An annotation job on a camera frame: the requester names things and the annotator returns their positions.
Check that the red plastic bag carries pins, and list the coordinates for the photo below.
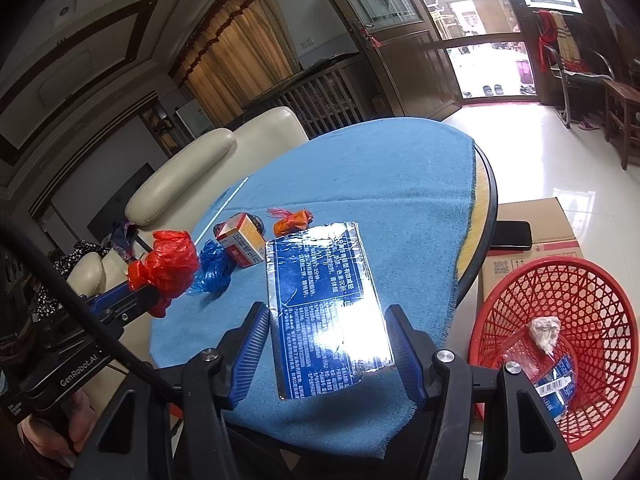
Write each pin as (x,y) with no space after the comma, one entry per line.
(170,260)

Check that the wooden display cabinet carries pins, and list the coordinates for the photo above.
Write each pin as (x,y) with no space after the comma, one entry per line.
(160,125)

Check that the red plastic basket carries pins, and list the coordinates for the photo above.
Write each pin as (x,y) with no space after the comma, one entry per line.
(590,300)

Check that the red cloth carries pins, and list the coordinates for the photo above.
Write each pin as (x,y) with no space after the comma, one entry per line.
(547,35)

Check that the blue foil wrapper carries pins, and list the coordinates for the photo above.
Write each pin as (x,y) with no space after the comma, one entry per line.
(320,300)

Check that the metal frame chair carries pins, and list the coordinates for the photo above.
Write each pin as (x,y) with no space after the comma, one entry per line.
(590,78)

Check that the round table with blue cloth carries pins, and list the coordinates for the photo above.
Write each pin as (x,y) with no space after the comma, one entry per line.
(375,180)

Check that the blue white carton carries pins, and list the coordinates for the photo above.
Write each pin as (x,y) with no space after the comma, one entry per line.
(555,385)

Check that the black television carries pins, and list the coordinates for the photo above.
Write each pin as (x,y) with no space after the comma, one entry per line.
(120,200)

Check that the thin white stick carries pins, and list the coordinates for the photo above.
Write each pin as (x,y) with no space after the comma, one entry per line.
(225,202)

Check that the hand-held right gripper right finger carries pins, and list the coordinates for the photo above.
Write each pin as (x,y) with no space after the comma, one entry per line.
(405,355)

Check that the orange wrapper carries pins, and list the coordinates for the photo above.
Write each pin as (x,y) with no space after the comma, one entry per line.
(292,222)

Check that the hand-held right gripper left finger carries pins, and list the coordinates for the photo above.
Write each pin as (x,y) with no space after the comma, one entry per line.
(250,350)

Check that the purple bucket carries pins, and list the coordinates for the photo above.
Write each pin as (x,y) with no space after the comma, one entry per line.
(524,71)

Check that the white tissue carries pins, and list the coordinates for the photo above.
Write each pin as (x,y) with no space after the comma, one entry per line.
(544,332)

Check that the red door tassel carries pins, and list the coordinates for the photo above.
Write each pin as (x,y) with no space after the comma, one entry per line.
(372,36)

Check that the blue plastic bag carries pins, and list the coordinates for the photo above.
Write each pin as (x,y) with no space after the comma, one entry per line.
(212,265)

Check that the black phone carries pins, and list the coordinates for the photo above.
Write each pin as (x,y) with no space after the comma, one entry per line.
(510,235)

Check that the dark floral garment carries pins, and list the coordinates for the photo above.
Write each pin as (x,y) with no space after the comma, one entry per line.
(75,255)

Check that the white tall appliance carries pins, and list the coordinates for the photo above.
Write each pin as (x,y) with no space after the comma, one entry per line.
(192,117)

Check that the cream leather sofa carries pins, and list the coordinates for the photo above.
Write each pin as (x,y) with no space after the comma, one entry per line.
(200,160)

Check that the person's left hand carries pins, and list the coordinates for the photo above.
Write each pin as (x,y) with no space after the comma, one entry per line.
(75,425)

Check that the clear plastic packaging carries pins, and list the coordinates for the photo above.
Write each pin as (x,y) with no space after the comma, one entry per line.
(520,360)

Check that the orange white medicine box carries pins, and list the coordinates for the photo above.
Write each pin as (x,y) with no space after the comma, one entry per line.
(245,242)

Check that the black plastic bag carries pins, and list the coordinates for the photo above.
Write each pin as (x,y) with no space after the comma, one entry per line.
(257,224)

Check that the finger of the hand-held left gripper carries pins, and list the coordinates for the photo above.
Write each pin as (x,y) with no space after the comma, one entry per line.
(107,296)
(132,305)

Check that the tan curtain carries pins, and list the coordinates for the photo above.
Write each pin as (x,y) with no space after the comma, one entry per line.
(240,60)

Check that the wooden crib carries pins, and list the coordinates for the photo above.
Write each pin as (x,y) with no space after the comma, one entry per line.
(320,95)

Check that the brown cardboard box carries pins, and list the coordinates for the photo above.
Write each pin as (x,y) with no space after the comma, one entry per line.
(540,220)

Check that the striped cloth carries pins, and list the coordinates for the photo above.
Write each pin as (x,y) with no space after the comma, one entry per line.
(570,40)

